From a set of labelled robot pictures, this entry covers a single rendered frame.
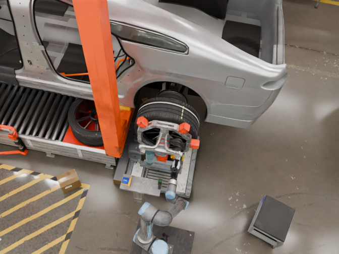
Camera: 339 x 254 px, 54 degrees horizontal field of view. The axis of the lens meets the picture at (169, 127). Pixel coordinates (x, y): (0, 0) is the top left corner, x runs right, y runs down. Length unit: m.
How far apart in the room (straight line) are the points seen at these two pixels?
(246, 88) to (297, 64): 2.58
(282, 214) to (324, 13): 4.05
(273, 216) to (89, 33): 2.67
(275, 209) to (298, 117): 1.64
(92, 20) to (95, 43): 0.19
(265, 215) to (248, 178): 0.67
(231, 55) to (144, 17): 0.81
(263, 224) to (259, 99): 1.34
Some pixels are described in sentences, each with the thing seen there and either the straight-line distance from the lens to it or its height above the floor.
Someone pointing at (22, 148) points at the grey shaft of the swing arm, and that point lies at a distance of 4.37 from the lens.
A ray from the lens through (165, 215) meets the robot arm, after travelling 2.77.
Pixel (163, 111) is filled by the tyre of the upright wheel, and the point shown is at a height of 1.17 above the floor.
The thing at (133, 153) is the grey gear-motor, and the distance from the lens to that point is 3.86.
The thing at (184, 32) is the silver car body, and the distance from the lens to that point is 2.97.
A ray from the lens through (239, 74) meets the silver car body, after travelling 3.07.
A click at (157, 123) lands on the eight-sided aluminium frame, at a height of 1.11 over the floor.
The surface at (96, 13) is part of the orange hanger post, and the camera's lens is 2.17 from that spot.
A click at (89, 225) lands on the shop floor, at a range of 4.02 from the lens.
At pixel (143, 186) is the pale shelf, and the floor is 0.45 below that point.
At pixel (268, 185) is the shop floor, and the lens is 4.38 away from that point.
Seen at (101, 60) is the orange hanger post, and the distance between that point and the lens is 2.44.
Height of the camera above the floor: 3.82
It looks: 58 degrees down
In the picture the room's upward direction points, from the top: 6 degrees clockwise
